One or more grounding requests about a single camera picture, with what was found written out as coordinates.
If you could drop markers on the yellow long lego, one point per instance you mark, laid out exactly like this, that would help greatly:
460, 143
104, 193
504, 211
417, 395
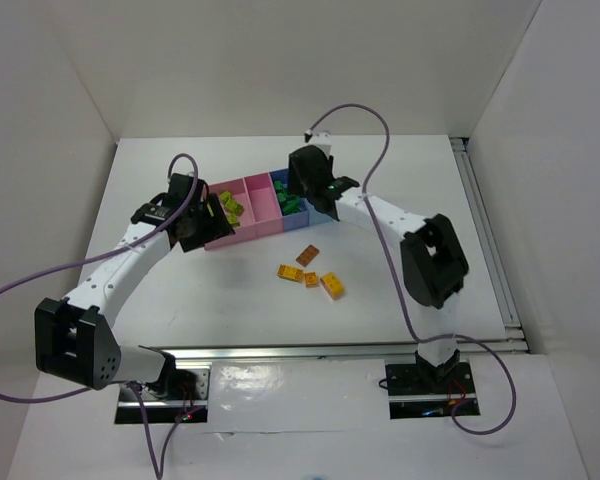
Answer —
290, 273
332, 285

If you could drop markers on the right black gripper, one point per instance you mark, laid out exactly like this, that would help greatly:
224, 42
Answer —
300, 176

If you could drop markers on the brown orange long lego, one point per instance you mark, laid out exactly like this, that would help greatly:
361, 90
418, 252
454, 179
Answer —
307, 255

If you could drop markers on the dark green long lego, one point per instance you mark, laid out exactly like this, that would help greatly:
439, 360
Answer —
291, 206

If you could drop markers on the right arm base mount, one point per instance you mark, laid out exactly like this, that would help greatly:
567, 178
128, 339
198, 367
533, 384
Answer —
410, 398

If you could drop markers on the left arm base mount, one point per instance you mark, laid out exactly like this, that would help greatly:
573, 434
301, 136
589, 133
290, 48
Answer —
187, 398

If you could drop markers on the dark blue bin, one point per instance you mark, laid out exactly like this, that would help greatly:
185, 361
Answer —
295, 221

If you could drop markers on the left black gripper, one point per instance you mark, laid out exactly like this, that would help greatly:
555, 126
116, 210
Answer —
209, 223

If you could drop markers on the large pink bin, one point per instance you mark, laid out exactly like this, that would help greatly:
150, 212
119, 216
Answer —
243, 224

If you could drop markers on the aluminium rail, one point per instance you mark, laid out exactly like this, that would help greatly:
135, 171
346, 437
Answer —
514, 330
311, 352

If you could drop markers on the aluminium rail right side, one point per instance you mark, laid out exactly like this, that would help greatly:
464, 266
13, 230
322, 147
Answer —
514, 330

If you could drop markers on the lime lego small square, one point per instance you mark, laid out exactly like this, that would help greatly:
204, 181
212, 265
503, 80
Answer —
234, 207

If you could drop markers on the aluminium rail front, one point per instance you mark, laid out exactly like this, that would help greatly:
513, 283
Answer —
311, 352

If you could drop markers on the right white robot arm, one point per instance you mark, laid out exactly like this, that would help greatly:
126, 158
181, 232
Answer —
426, 261

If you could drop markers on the yellow small square lego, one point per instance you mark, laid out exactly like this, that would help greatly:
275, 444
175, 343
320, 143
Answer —
311, 280

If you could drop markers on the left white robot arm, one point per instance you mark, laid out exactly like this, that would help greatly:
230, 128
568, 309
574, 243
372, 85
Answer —
74, 337

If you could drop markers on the lime long lego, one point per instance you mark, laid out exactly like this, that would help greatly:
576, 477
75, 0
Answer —
225, 197

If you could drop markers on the light blue bin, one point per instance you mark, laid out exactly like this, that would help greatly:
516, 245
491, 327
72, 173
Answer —
316, 217

